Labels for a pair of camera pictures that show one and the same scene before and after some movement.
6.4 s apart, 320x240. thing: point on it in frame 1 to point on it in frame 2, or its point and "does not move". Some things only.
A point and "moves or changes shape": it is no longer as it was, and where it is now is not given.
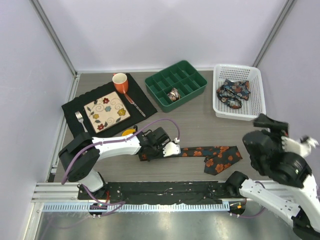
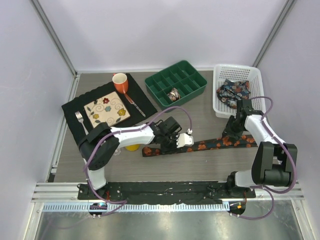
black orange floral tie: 217,158 moves or changes shape
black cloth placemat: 79,121 does not move
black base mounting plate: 164,192 does not move
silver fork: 79,116 does not move
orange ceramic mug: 120,82 does not move
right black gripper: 262,120 to 227,131
